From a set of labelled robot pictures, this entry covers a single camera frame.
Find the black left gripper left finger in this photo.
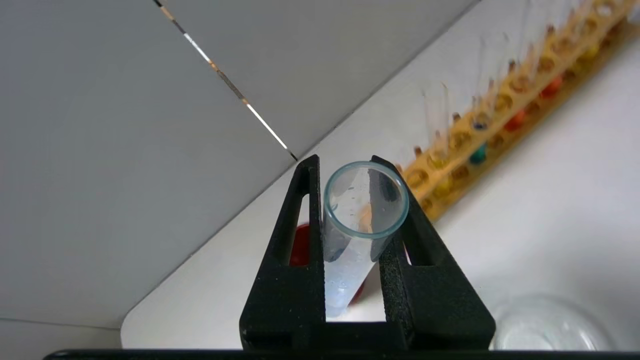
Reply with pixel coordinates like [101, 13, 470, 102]
[239, 154, 328, 351]

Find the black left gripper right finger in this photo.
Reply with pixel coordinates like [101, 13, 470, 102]
[370, 156, 496, 351]

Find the test tube with blue pigment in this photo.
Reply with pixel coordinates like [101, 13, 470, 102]
[322, 161, 410, 319]

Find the test tube with teal pigment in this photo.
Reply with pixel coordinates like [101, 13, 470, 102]
[467, 35, 511, 166]

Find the wooden test tube rack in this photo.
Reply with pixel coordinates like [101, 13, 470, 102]
[395, 0, 640, 222]

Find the red cup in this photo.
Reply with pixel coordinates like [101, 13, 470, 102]
[289, 223, 369, 307]

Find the small glass beaker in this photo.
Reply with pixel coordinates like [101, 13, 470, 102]
[489, 294, 623, 351]

